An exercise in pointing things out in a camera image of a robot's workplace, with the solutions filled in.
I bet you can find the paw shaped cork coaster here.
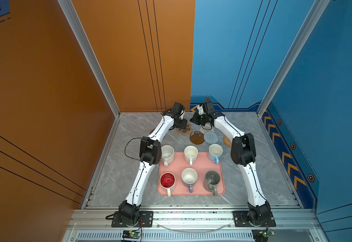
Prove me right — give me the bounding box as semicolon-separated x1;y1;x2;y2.
177;123;194;136

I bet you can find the blue grey woven coaster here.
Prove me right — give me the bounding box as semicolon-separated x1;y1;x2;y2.
204;132;218;145

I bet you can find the dark brown rimmed coaster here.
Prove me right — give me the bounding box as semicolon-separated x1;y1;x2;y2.
190;131;205;145

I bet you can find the tan wicker round coaster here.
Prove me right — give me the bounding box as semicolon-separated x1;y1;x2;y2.
223;136;232;147

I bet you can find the light blue mug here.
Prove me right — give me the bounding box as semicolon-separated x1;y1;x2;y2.
209;144;223;164

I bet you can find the white woven round coaster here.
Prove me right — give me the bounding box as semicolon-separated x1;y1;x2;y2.
200;123;214;134

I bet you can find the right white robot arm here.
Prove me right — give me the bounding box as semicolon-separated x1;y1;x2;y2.
190;101;272;226

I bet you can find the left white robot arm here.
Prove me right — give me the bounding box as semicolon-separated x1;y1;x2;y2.
117;102;187;226

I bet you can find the white mug back left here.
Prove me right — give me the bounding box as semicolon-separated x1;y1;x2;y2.
161;145;174;167

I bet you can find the white mug back middle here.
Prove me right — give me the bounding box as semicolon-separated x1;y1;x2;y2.
184;146;199;166

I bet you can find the pink rectangular tray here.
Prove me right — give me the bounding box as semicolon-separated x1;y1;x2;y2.
157;152;225;196

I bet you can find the grey green mug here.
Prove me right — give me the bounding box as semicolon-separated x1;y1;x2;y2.
203;170;221;196

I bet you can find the purple mug white inside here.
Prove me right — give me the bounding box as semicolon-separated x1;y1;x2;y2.
182;168;198;193

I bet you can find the red inside white mug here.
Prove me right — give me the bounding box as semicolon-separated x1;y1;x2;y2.
160;172;176;197

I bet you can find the green circuit board left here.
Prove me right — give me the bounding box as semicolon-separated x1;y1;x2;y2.
121;231;142;242

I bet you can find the circuit board right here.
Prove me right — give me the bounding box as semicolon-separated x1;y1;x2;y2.
252;230;275;242

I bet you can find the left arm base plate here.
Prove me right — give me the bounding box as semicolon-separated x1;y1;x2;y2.
111;211;153;228

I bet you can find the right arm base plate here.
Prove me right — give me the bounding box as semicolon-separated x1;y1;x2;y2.
232;210;277;227

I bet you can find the aluminium front rail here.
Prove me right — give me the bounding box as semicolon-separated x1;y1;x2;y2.
62;206;328;242

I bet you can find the aluminium corner post left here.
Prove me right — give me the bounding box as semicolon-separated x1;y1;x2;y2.
58;0;120;118

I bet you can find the aluminium corner post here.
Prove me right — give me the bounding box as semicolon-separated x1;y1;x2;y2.
58;0;120;118
256;0;330;118

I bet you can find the aluminium corner post right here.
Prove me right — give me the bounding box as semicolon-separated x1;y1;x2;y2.
256;0;330;118

